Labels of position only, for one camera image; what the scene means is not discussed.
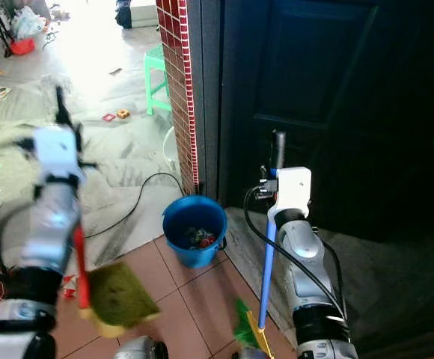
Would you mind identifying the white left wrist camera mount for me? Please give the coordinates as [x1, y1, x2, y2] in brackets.
[31, 126, 85, 180]

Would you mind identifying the grey robot foot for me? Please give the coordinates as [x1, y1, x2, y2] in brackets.
[114, 335, 170, 359]

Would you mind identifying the dark wooden door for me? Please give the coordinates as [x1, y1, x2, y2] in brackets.
[221, 0, 434, 242]

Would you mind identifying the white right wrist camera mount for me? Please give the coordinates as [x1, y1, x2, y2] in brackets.
[273, 166, 313, 219]

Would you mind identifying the yellow-green dustpan with red handle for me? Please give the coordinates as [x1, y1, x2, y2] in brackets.
[71, 227, 162, 339]

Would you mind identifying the blue handled green broom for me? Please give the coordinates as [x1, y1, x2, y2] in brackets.
[232, 130, 287, 358]

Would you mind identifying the rubbish pile in bucket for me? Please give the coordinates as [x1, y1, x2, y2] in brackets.
[186, 227, 218, 249]

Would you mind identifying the blue plastic bucket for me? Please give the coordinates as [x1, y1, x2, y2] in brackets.
[162, 195, 228, 269]

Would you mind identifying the white plastic bag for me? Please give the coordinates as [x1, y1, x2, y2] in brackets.
[12, 6, 47, 41]

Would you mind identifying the red plastic basin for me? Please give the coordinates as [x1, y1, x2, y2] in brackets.
[10, 38, 36, 57]

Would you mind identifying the green plastic stool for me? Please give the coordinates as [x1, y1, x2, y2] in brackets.
[145, 45, 173, 117]

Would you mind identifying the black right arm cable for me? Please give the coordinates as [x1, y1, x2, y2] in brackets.
[242, 183, 349, 319]

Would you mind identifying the black floor cable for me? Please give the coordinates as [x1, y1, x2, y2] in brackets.
[86, 172, 185, 240]

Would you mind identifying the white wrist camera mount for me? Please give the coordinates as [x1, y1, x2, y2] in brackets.
[273, 166, 313, 219]
[31, 126, 85, 180]

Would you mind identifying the dark blue bundle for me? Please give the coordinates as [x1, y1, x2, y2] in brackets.
[115, 0, 134, 31]

